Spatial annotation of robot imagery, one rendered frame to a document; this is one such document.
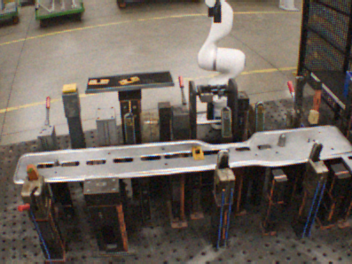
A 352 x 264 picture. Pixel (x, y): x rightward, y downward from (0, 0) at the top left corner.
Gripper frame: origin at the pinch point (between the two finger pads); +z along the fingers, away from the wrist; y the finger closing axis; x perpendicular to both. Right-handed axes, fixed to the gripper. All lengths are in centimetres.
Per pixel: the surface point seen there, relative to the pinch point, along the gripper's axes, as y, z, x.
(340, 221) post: 47, 74, 50
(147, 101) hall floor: -210, 145, -17
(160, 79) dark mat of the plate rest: -7.3, 28.7, -21.1
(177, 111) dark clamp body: 6.2, 37.0, -15.7
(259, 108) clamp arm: 10.5, 36.1, 17.2
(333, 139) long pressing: 26, 45, 48
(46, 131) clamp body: 10, 39, -69
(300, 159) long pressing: 36, 45, 27
